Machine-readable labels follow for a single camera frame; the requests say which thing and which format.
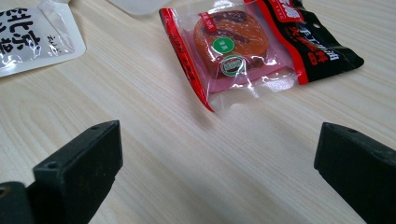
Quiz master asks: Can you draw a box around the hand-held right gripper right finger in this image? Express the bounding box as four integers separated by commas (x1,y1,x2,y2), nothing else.
313,121,396,224

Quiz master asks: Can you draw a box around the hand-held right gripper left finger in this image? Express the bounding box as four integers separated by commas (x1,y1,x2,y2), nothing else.
26,119,123,224

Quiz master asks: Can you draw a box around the clear plastic container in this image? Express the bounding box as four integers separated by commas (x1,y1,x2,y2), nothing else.
106,0,172,16

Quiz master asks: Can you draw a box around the red black clear snack packet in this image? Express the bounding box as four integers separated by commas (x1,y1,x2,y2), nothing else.
158,0,365,114

